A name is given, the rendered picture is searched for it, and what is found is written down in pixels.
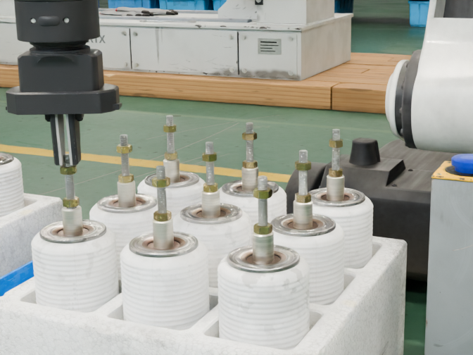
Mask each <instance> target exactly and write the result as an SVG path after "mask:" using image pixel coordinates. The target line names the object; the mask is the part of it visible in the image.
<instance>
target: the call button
mask: <svg viewBox="0 0 473 355"><path fill-rule="evenodd" d="M451 165H452V166H455V171H457V172H459V173H468V174H473V154H458V155H455V156H453V157H452V158H451Z"/></svg>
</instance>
